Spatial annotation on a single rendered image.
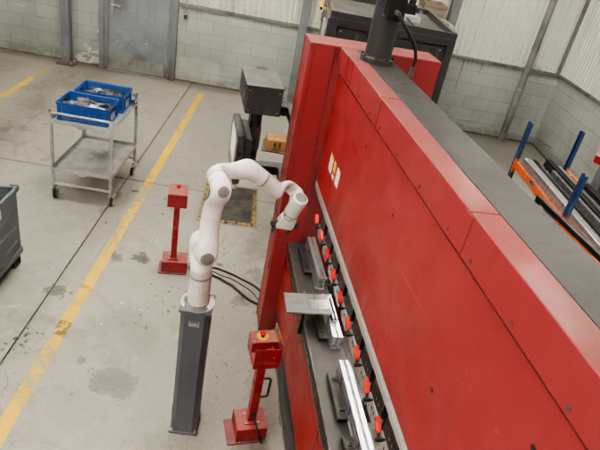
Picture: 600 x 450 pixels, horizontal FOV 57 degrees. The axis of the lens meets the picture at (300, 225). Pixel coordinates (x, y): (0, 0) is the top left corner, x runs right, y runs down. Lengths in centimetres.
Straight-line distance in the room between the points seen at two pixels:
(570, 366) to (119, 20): 948
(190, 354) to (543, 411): 226
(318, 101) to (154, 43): 675
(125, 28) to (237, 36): 187
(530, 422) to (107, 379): 314
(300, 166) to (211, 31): 638
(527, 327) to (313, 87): 244
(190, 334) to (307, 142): 144
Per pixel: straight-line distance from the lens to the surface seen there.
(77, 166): 607
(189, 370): 339
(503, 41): 1029
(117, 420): 388
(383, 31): 321
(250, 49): 986
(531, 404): 148
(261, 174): 274
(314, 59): 351
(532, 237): 169
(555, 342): 136
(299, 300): 328
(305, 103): 358
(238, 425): 372
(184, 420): 371
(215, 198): 267
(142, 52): 1019
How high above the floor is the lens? 298
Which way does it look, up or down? 30 degrees down
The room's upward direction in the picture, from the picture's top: 12 degrees clockwise
